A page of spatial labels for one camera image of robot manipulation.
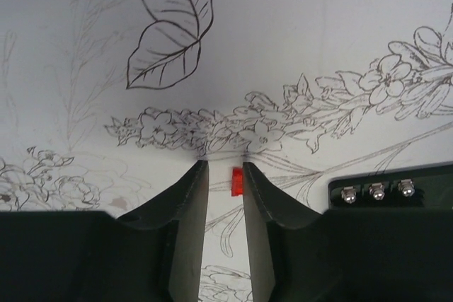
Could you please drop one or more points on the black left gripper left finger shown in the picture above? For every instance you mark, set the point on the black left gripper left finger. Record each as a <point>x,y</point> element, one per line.
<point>165,241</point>

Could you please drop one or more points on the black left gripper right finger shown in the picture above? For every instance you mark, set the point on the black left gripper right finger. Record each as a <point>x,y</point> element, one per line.
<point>284,241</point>

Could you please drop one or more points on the red blade fuse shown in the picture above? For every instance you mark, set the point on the red blade fuse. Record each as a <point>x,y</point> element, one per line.
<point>237,182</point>

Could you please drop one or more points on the black fuse box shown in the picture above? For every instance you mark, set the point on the black fuse box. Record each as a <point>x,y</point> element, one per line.
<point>427,187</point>

